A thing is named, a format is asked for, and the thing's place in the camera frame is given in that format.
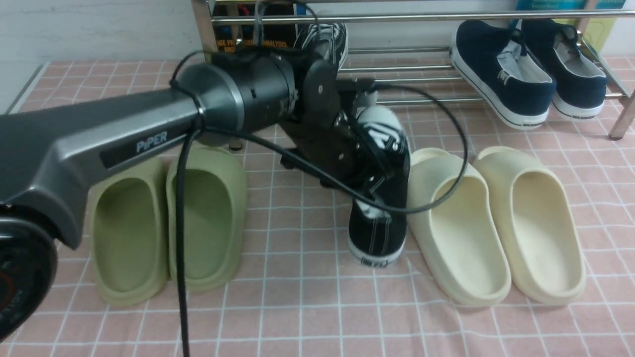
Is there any black cable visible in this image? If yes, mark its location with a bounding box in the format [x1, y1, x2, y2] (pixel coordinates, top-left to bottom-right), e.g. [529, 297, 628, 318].
[169, 0, 469, 357]

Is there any metal shoe rack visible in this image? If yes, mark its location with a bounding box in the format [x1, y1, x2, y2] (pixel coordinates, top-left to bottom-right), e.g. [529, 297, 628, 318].
[191, 0, 635, 141]

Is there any navy sneaker, left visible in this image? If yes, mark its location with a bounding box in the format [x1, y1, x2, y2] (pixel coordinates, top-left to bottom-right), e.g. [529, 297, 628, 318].
[449, 20, 556, 130]

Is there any navy sneaker, right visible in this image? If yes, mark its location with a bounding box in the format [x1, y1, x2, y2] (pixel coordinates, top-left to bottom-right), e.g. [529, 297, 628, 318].
[516, 19, 608, 120]

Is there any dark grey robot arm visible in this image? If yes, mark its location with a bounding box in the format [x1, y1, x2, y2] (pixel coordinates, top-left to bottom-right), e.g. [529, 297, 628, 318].
[0, 47, 398, 340]

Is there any black book with orange text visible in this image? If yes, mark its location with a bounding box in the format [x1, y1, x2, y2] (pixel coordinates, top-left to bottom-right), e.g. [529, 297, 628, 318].
[212, 2, 307, 52]

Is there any navy sneaker, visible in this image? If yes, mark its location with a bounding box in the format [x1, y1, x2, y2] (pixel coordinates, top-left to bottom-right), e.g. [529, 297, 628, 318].
[516, 19, 608, 120]
[449, 20, 556, 130]

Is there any green slipper, inner right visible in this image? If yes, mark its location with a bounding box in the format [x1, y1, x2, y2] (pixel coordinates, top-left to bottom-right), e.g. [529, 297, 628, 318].
[184, 144, 248, 292]

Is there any pink checkered tablecloth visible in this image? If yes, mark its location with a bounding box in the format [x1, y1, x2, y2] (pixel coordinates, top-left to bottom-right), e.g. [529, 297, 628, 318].
[1, 60, 634, 357]

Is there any cream slipper, left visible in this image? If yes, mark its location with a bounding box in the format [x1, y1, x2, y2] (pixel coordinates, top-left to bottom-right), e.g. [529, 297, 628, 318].
[407, 148, 511, 306]

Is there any cream slipper, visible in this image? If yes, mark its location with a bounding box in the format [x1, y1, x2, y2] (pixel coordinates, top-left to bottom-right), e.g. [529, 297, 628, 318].
[473, 146, 586, 305]
[407, 148, 511, 306]

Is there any green slipper, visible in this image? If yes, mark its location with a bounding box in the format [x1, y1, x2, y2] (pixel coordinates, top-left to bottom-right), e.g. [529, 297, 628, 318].
[184, 144, 248, 292]
[89, 158, 170, 307]

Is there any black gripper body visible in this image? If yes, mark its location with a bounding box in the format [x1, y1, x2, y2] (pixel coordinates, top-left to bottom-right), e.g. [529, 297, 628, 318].
[277, 59, 396, 193]

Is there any cream slipper, right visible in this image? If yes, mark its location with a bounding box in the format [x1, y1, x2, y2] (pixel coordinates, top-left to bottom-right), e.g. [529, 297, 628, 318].
[473, 146, 586, 305]

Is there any green slipper, outer left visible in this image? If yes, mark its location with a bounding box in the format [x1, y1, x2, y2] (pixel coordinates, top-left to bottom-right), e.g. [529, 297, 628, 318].
[89, 158, 170, 307]

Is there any black canvas sneaker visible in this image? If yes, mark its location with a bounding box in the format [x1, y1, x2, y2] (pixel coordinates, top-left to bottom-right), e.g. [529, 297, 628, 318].
[293, 23, 349, 70]
[348, 105, 411, 268]

